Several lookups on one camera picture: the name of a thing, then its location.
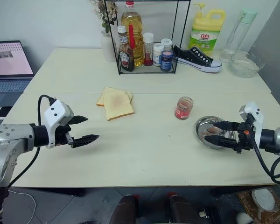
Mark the dried flower bunch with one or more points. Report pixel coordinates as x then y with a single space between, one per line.
108 12

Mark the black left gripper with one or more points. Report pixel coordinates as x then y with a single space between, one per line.
61 137

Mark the open red jam jar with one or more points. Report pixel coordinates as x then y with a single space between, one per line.
184 109

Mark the grey laptop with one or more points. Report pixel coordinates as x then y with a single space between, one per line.
7 67

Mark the blue labelled jar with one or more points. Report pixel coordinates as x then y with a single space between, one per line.
166 61

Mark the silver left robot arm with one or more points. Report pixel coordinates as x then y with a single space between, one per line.
7 142

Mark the yellow detergent bottle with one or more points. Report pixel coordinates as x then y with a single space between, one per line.
204 35

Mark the plain toast slice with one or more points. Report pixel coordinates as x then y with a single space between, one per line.
101 98

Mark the clear spice jar red powder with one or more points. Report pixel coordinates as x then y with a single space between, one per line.
148 53

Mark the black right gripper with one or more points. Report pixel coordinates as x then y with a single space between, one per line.
245 138

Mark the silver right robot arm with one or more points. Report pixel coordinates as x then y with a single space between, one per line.
278 140

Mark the black flat device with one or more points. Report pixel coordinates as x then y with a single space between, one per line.
3 111

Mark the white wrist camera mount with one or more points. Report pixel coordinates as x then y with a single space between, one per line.
57 112
255 112

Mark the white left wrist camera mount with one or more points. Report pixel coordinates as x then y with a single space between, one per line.
57 112

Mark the dark brown rounded shape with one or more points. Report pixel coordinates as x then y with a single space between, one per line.
183 210
126 210

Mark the white seasoning jar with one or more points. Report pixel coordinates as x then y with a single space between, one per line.
157 57

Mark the round steel plate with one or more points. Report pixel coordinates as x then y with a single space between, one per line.
201 127

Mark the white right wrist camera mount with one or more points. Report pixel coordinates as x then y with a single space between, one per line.
255 112

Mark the clear bottle green lid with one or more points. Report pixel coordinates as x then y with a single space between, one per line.
235 39

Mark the white vase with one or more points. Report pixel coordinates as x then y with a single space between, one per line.
107 49

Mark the large cooking oil bottle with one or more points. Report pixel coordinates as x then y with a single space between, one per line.
135 25

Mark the clear jar white lid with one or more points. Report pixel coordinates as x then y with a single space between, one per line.
166 44

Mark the bread slice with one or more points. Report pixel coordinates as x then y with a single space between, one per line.
117 105

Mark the clear glass bowl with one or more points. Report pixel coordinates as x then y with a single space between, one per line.
245 66

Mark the white slipper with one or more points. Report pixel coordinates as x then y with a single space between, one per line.
263 200

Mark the black and white sneaker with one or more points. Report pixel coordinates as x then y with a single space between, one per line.
196 57

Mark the ketchup bottle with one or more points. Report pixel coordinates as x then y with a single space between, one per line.
126 58

